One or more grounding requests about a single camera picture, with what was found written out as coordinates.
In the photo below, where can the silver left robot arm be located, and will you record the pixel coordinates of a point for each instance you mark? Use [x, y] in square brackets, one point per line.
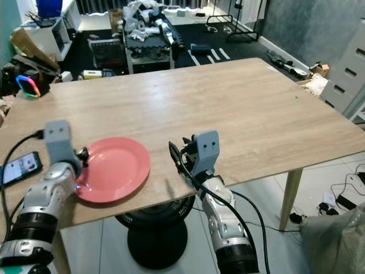
[40, 211]

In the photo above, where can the flat brown cardboard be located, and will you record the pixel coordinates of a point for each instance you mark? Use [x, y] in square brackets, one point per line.
[28, 45]

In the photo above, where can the wooden table leg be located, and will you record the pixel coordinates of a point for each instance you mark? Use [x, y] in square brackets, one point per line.
[291, 197]

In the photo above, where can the black clothes rack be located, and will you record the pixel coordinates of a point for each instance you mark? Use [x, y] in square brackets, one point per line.
[239, 34]

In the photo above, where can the blue plastic bin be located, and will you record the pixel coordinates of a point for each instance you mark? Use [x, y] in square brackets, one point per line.
[48, 7]

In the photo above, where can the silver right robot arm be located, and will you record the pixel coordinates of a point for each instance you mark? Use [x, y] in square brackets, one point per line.
[225, 222]

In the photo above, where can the black smartphone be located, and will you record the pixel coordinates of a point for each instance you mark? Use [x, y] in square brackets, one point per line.
[20, 168]

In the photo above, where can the red round plate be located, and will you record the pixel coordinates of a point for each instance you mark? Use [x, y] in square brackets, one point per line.
[114, 168]

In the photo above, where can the white low shelf unit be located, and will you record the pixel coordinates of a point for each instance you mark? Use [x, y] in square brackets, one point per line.
[48, 34]

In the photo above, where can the yellow and black device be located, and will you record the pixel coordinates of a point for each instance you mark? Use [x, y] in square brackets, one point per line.
[94, 74]

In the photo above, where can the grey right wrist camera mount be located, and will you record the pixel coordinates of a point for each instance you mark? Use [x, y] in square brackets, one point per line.
[207, 148]

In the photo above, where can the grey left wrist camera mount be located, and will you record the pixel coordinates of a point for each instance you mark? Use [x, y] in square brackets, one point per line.
[58, 137]

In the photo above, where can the grey drawer cabinet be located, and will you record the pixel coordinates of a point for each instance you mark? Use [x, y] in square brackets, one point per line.
[348, 74]

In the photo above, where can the black backpack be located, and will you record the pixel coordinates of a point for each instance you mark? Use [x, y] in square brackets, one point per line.
[8, 77]

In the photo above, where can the black floor fan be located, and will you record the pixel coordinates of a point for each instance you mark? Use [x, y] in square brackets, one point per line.
[157, 240]

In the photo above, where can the small cardboard box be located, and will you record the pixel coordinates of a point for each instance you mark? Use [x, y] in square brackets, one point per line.
[319, 70]

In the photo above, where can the black plastic crate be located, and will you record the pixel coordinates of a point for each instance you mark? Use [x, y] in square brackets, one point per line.
[105, 54]

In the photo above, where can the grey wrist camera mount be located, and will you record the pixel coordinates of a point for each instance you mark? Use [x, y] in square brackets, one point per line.
[58, 137]
[207, 148]

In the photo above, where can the grey cluttered metal cart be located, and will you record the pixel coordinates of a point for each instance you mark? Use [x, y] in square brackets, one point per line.
[148, 34]

